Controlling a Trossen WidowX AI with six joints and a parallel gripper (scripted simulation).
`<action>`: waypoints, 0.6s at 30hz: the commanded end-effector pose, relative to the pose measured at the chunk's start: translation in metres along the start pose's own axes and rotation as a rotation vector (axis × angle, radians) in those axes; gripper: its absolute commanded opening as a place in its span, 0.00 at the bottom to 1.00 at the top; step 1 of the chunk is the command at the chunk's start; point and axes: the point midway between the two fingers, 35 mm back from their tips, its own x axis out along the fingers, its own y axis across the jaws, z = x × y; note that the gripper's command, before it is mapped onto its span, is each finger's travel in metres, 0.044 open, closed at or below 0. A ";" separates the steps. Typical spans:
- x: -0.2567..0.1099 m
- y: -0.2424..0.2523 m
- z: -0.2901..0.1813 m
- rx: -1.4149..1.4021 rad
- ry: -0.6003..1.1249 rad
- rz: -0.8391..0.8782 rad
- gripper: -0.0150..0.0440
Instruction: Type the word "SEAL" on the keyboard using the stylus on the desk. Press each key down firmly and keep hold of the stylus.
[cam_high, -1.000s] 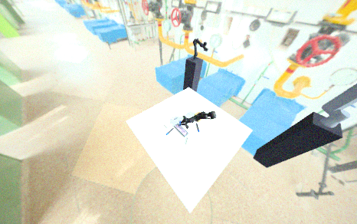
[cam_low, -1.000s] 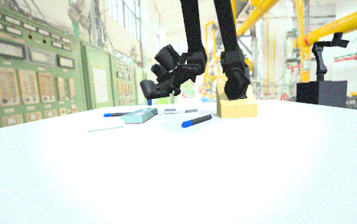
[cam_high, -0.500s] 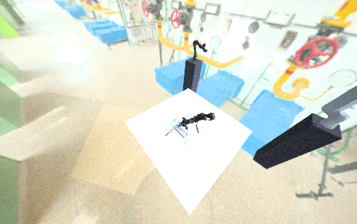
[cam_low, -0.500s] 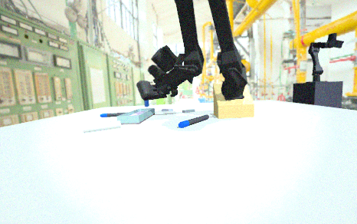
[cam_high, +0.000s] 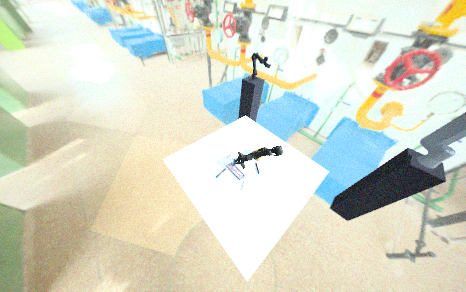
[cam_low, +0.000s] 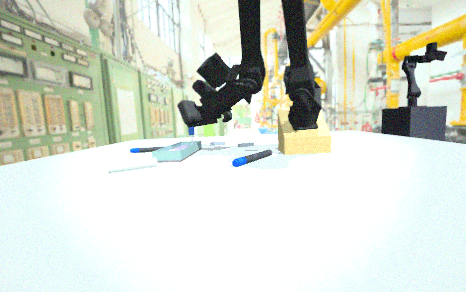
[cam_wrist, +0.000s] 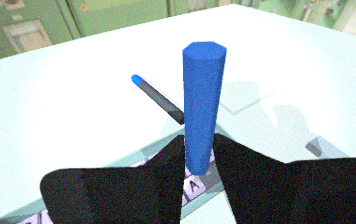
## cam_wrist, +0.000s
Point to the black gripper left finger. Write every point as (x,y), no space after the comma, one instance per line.
(152,192)

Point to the keyboard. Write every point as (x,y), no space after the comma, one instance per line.
(195,195)

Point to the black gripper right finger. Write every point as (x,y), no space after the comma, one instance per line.
(263,190)

